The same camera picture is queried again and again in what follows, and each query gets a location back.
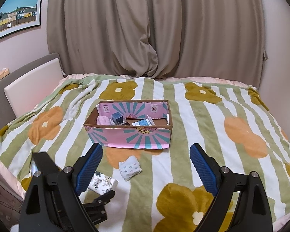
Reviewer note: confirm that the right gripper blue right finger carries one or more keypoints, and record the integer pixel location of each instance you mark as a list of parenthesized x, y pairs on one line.
[(206, 167)]

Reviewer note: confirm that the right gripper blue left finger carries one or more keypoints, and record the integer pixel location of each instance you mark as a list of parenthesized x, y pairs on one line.
[(86, 166)]

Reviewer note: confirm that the white patterned tissue pack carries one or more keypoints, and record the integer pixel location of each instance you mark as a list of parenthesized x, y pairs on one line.
[(101, 183)]

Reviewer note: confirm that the white flower sock roll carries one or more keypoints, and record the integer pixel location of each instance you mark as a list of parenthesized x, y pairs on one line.
[(129, 168)]

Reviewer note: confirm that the pink fluffy sock roll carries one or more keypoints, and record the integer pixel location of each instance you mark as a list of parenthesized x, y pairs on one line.
[(104, 121)]

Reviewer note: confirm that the floral striped blanket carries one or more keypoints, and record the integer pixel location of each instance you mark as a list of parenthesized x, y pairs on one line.
[(159, 149)]

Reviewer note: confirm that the small blue box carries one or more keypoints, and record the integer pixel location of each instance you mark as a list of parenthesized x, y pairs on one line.
[(117, 118)]

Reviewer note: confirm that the blue white flat package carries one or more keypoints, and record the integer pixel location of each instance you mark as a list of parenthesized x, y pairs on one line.
[(144, 122)]

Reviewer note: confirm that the pink patterned cardboard box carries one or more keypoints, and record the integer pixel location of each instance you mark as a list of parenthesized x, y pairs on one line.
[(133, 137)]

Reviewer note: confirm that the white padded headboard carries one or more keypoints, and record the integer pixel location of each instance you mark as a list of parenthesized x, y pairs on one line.
[(24, 88)]

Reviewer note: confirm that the orange item on ledge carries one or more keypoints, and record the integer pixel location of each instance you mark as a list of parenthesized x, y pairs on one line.
[(4, 72)]

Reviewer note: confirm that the beige curtain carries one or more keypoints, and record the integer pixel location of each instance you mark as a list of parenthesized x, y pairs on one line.
[(159, 38)]

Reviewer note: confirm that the framed town picture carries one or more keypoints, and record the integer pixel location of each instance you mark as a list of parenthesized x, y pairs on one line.
[(17, 15)]

